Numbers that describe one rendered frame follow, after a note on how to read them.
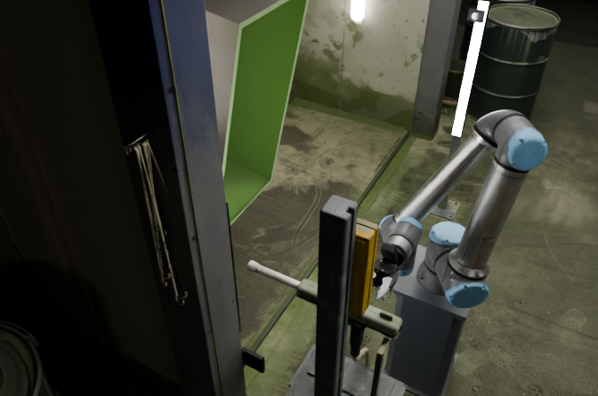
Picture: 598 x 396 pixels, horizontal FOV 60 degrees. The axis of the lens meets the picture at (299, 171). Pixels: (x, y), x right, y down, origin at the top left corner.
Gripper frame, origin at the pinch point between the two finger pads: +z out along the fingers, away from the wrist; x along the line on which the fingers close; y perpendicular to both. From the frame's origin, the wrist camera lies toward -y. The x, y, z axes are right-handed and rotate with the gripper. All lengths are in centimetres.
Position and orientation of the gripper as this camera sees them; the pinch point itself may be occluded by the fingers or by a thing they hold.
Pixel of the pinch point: (371, 292)
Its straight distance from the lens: 160.0
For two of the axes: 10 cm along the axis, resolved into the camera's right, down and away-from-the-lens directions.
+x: -8.8, -2.8, 3.9
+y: 0.0, 8.1, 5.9
